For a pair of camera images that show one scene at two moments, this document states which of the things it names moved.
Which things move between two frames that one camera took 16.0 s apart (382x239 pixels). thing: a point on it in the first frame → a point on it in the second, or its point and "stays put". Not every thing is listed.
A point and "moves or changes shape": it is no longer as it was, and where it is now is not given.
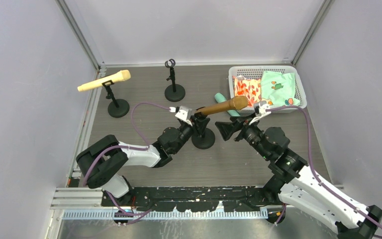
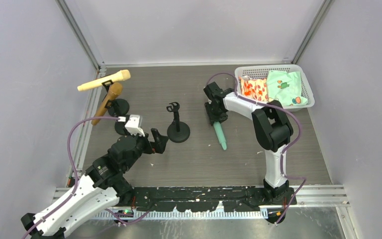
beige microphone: x=122 y=75 stays put
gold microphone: x=238 y=102 moves or changes shape
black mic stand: x=173 y=92 moves or changes shape
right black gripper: x=240 y=128 → x=217 y=115
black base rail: x=197 y=199 stays put
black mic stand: x=205 y=142 → x=120 y=126
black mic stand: x=118 y=108 stays put
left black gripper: x=193 y=122 → x=153 y=143
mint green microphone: x=219 y=97 moves or changes shape
